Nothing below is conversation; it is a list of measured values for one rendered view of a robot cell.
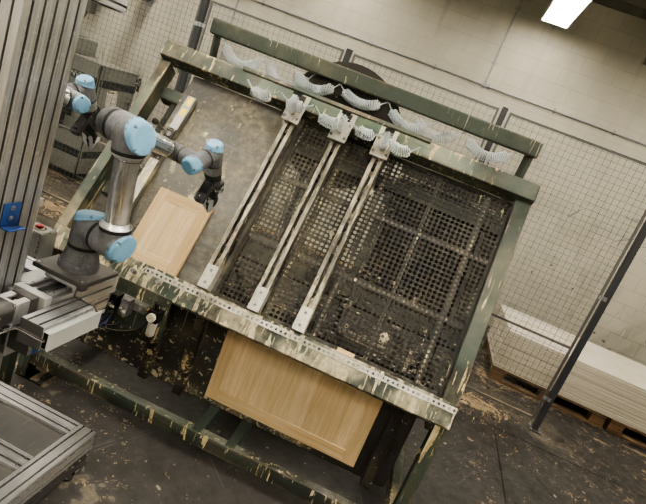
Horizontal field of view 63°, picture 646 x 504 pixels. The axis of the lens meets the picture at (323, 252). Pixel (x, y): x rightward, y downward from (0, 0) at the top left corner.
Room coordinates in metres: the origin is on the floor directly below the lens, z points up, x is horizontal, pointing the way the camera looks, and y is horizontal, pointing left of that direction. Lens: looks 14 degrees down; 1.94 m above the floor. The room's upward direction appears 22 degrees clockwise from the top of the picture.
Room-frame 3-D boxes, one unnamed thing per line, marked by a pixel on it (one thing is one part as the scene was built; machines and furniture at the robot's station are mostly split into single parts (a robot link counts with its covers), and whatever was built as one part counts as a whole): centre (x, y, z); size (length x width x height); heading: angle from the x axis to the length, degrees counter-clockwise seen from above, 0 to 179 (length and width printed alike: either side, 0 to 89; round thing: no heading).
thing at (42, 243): (2.34, 1.30, 0.84); 0.12 x 0.12 x 0.18; 83
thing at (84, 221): (1.87, 0.85, 1.20); 0.13 x 0.12 x 0.14; 68
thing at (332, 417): (2.55, -0.13, 0.53); 0.90 x 0.02 x 0.55; 83
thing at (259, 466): (3.05, 0.16, 0.41); 2.20 x 1.38 x 0.83; 83
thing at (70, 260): (1.88, 0.86, 1.09); 0.15 x 0.15 x 0.10
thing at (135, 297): (2.35, 0.86, 0.69); 0.50 x 0.14 x 0.24; 83
